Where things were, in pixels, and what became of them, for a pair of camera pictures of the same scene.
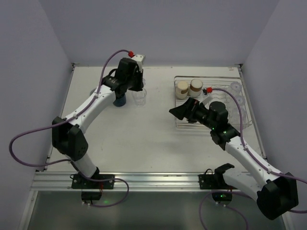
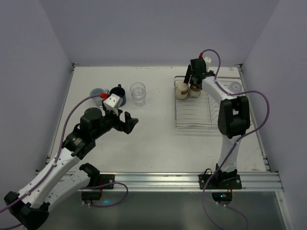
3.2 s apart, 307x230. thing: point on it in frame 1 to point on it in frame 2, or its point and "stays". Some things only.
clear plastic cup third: x=235 y=88 stays
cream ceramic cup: x=182 y=89 stays
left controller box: x=91 y=195 stays
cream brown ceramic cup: x=195 y=87 stays
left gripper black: x=137 y=83 to x=117 y=121
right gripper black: x=190 y=111 to x=194 y=78
